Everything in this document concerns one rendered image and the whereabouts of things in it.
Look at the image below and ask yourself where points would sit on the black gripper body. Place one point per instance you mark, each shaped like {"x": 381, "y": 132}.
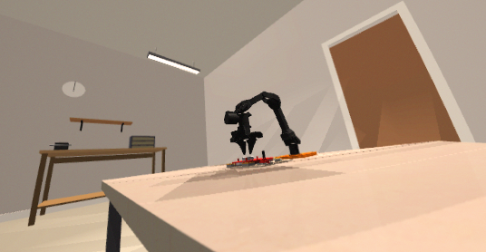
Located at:
{"x": 250, "y": 135}

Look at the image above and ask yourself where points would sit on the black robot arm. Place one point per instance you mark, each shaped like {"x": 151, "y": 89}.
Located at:
{"x": 273, "y": 101}

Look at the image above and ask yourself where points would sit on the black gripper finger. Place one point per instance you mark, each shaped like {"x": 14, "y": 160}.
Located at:
{"x": 251, "y": 144}
{"x": 242, "y": 145}

